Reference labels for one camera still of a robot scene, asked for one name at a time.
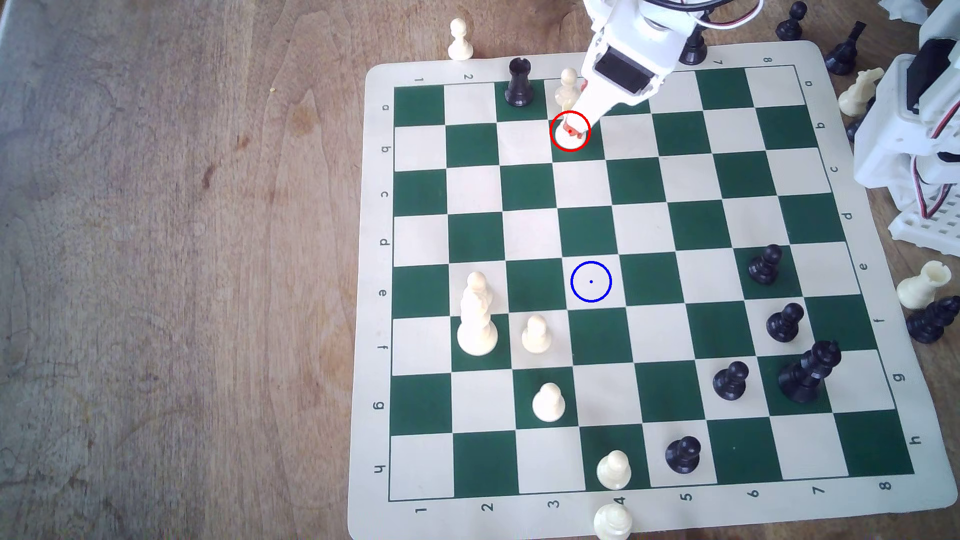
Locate red white black servo wire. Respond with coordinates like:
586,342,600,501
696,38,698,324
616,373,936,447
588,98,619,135
909,97,960,220
701,0,765,30

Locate black chess pawn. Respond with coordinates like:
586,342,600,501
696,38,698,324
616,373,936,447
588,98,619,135
666,435,702,475
775,1,809,42
712,360,750,402
747,244,784,286
766,302,806,344

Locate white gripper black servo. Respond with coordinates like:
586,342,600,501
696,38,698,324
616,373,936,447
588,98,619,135
564,0,703,139

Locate black chess rook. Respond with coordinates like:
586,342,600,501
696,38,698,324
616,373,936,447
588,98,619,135
504,57,535,108

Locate white chess king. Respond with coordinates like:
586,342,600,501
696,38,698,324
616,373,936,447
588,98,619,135
456,271,499,357

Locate tall black chess bishop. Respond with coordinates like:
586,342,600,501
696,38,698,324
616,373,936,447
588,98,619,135
678,26,710,66

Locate white chess pawn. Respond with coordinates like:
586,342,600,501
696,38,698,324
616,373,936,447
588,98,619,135
521,314,554,355
554,68,585,113
447,18,475,62
593,503,633,540
596,450,633,491
531,382,567,423

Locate white chess knight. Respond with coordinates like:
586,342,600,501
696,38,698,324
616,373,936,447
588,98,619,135
838,67,886,118

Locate white chess rook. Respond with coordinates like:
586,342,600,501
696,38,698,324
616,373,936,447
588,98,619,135
553,116,585,149
897,260,953,310

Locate green and cream chess mat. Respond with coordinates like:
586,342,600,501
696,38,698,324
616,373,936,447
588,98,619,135
346,39,960,540

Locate black chess knight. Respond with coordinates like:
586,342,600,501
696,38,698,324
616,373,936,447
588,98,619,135
825,21,868,76

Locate black camera cable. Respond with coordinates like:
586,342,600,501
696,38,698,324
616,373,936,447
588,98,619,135
645,0,733,12

